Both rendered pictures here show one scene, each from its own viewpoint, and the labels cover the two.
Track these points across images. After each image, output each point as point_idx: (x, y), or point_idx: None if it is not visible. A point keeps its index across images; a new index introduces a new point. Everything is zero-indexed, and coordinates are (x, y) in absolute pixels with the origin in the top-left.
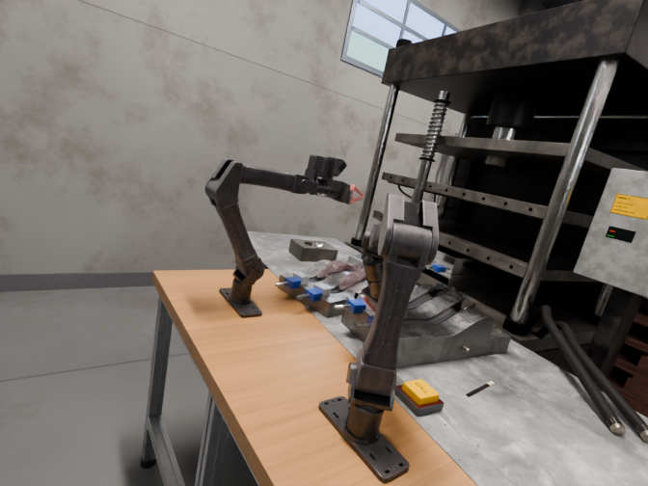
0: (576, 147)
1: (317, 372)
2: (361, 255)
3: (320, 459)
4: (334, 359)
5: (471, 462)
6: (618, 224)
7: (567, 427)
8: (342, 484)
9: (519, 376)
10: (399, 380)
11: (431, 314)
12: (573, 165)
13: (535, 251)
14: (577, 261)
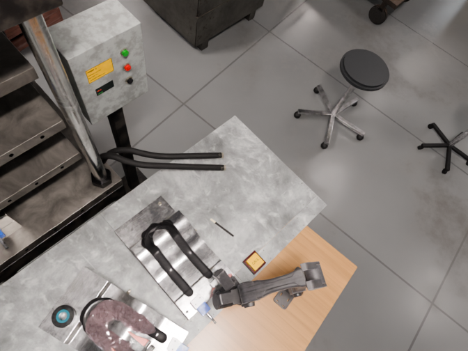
0: (66, 88)
1: (258, 317)
2: (50, 330)
3: (310, 300)
4: (239, 313)
5: (281, 242)
6: (99, 84)
7: (232, 191)
8: (315, 290)
9: (192, 200)
10: (239, 272)
11: (180, 253)
12: (74, 98)
13: (90, 152)
14: (90, 119)
